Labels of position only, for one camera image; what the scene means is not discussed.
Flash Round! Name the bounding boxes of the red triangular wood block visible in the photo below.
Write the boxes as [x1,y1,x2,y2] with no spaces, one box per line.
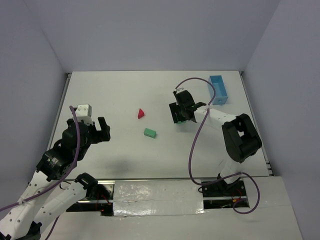
[137,108,145,119]

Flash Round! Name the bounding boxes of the blue plastic box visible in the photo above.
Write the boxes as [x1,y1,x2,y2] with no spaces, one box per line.
[208,75,228,105]

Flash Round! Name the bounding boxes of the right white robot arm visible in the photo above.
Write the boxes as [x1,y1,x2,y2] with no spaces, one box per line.
[169,89,262,191]

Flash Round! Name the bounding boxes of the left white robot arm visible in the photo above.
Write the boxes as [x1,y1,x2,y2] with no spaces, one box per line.
[0,117,111,240]

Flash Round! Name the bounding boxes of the light green rectangular block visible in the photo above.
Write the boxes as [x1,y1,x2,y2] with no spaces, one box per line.
[143,128,157,139]

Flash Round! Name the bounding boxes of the silver tape sheet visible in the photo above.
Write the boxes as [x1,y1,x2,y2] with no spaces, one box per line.
[113,180,205,217]

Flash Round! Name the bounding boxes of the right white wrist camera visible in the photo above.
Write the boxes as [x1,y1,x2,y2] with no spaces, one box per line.
[175,87,185,94]

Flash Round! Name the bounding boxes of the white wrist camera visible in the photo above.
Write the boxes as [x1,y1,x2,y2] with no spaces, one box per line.
[75,104,93,126]
[175,87,185,94]

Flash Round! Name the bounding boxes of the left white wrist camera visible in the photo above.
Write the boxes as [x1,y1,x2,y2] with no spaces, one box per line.
[75,104,93,126]

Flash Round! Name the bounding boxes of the left table edge rail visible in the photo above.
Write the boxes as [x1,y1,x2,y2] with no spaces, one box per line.
[48,72,72,146]

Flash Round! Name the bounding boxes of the aluminium mounting rail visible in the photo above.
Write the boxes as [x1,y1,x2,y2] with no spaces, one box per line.
[67,180,249,217]

